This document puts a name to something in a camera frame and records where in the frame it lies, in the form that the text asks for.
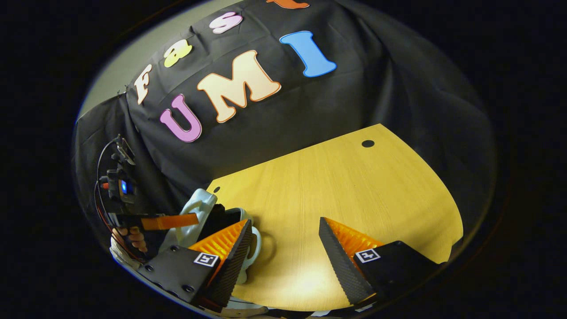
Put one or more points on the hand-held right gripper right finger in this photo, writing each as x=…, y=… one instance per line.
x=341, y=266

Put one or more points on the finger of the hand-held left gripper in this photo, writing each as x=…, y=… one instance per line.
x=170, y=221

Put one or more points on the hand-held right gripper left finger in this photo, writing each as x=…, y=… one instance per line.
x=234, y=266

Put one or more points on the light blue suitcase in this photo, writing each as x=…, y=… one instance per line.
x=201, y=208

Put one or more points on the black backdrop cloth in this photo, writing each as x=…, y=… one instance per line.
x=398, y=88

